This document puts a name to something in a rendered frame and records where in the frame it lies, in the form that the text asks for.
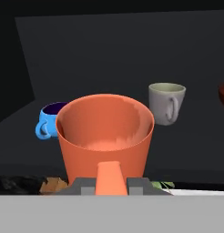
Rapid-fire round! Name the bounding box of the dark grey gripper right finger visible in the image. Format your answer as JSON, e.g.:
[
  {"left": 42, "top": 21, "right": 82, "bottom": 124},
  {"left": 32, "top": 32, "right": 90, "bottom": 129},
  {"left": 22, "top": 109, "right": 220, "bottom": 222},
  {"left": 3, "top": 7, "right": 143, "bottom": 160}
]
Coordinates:
[{"left": 126, "top": 177, "right": 172, "bottom": 197}]

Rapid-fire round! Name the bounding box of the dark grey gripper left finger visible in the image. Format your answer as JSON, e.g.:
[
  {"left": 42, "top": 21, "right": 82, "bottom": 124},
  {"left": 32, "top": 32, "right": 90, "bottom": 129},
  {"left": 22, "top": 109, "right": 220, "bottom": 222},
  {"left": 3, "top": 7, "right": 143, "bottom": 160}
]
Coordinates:
[{"left": 57, "top": 177, "right": 97, "bottom": 197}]

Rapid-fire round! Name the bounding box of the orange cup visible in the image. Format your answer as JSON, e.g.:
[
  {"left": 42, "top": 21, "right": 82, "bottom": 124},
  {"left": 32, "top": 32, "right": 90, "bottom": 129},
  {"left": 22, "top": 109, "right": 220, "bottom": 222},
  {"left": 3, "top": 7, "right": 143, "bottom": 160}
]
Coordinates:
[{"left": 55, "top": 93, "right": 156, "bottom": 197}]

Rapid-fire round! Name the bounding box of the green leafy plant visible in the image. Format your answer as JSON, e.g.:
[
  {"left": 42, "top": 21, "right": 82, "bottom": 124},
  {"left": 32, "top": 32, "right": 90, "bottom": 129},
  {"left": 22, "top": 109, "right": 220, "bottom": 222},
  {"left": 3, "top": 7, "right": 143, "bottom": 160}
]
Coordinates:
[{"left": 150, "top": 180, "right": 176, "bottom": 191}]

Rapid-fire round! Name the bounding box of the brown wooden object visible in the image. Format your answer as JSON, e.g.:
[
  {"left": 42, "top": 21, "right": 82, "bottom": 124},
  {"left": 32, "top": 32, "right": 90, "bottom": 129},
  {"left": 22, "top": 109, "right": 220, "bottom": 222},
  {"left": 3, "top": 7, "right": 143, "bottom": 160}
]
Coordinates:
[{"left": 38, "top": 177, "right": 69, "bottom": 195}]

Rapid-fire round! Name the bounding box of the blue mug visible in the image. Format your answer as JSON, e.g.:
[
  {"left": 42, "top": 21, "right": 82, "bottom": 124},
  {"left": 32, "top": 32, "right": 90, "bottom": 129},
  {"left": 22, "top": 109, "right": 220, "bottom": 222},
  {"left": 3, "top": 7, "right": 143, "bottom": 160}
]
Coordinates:
[{"left": 35, "top": 101, "right": 69, "bottom": 141}]

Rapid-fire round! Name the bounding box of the grey mug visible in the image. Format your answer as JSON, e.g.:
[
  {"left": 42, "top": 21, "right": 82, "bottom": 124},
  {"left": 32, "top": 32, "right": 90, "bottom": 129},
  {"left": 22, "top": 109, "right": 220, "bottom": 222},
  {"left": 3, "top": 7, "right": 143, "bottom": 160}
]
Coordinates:
[{"left": 148, "top": 82, "right": 187, "bottom": 127}]

